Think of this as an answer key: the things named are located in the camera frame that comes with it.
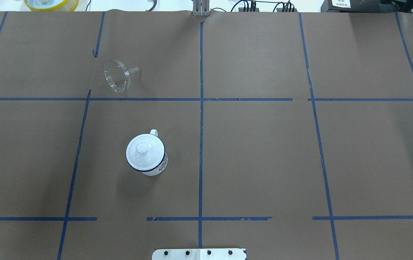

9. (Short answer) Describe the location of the aluminium frame post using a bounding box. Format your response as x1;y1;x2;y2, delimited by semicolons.
192;0;211;17

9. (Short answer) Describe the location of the yellow white round container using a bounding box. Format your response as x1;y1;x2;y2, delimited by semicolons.
23;0;79;12

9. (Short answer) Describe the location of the white mug lid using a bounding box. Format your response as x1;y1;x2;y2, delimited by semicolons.
126;134;166;172

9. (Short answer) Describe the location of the orange black connector block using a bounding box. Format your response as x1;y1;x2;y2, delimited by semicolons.
230;0;259;13

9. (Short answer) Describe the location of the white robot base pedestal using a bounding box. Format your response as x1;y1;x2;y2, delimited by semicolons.
151;248;247;260

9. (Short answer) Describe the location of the black box device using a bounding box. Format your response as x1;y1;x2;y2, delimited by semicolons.
320;0;407;13

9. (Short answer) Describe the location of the clear glass funnel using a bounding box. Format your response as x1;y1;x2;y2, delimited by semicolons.
104;60;139;93

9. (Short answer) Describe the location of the white enamel mug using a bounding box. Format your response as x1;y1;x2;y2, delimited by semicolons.
126;129;168;177

